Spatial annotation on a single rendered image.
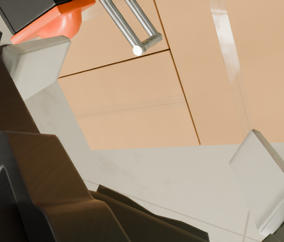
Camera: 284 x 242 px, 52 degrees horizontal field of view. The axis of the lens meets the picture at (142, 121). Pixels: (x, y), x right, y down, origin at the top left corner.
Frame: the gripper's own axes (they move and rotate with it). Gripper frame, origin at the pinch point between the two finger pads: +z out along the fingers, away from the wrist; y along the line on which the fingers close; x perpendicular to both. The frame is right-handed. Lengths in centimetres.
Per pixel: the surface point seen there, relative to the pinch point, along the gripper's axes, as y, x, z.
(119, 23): -4.7, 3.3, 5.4
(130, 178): 29, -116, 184
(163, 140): 20, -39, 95
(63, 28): -9.4, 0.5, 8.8
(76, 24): -8.5, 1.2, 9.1
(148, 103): 7, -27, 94
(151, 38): -2.1, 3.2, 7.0
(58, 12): -9.6, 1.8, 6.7
